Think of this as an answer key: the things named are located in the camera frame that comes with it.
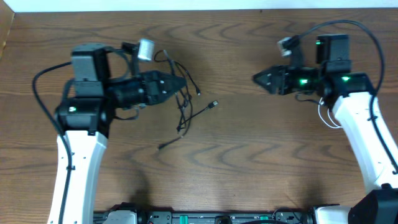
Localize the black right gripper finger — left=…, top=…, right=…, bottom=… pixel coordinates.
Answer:
left=252, top=65, right=286, bottom=80
left=252, top=76, right=279, bottom=94

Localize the white usb cable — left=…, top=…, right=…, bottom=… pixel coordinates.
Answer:
left=317, top=96, right=343, bottom=129

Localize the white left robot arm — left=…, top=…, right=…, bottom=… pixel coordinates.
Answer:
left=48, top=39, right=187, bottom=223

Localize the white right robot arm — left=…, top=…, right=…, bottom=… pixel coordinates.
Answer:
left=252, top=34, right=397, bottom=223

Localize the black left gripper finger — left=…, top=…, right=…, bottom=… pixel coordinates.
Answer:
left=160, top=72, right=187, bottom=89
left=159, top=83, right=185, bottom=103

